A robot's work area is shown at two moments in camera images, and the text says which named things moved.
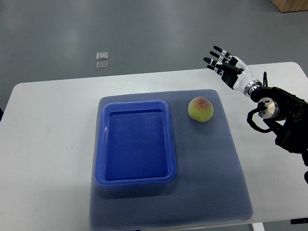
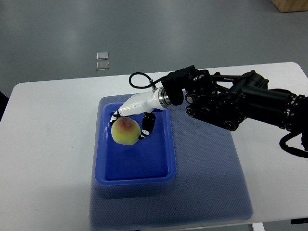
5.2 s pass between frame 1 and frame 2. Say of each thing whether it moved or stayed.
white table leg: stayed
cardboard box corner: stayed
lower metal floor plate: stayed
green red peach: moved
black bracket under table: stayed
